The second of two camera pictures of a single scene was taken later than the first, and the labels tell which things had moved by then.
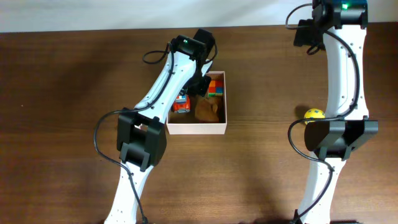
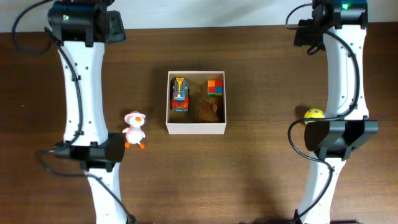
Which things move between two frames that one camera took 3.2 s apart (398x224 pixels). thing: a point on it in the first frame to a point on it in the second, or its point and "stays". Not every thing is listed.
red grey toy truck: x=181 y=102 stays
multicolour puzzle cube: x=216 y=88 stays
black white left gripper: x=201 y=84 to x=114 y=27
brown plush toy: x=206 y=110 stays
